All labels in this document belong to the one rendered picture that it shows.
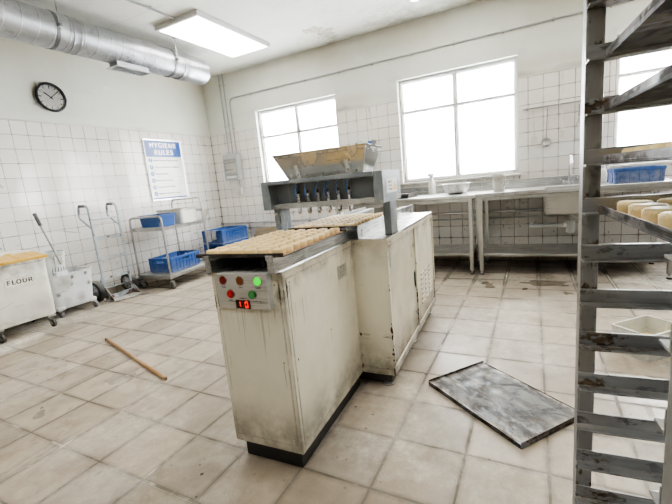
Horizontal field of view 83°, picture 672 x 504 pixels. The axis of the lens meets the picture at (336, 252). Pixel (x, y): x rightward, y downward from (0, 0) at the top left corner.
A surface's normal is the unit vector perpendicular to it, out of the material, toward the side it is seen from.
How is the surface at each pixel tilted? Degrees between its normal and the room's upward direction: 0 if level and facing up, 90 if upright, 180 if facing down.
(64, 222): 90
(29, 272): 91
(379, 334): 90
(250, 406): 90
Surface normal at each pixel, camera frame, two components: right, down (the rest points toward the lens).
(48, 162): 0.89, 0.00
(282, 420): -0.40, 0.20
